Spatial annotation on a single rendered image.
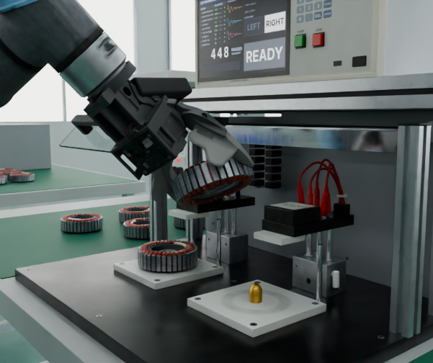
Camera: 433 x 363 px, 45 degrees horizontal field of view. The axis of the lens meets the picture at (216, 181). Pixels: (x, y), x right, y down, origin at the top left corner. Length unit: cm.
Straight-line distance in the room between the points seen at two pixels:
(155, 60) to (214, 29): 522
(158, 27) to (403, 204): 574
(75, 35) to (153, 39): 567
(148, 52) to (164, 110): 558
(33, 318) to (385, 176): 62
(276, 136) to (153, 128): 31
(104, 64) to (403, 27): 46
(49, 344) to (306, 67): 58
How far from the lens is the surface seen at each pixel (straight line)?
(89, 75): 62
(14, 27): 63
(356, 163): 96
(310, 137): 82
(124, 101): 63
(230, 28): 102
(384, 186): 93
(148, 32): 626
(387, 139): 73
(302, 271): 89
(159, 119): 63
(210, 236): 107
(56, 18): 62
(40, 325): 86
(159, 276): 93
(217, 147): 65
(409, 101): 73
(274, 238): 79
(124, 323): 77
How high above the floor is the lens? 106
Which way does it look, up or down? 7 degrees down
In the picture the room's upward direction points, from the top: straight up
